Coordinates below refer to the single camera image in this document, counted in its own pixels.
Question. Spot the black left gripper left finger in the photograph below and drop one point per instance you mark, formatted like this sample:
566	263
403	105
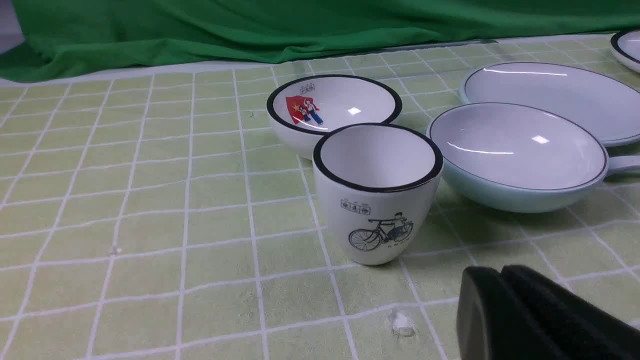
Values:
492	323

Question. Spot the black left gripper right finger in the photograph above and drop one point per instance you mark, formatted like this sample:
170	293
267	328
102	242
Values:
580	329

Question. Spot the light blue bowl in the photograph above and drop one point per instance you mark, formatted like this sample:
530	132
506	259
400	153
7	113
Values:
521	159

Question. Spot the white cup with bicycle picture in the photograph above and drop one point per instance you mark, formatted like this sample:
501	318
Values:
376	183

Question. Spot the light blue plate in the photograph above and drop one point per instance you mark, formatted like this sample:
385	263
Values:
606	107

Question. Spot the white bowl with flag picture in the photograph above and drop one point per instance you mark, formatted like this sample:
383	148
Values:
304	110

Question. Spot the white plate with black rim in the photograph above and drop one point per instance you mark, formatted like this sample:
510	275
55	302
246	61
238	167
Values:
625	47

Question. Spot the green checkered tablecloth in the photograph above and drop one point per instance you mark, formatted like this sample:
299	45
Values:
151	214

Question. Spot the green backdrop cloth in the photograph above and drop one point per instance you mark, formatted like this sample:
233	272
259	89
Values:
67	38

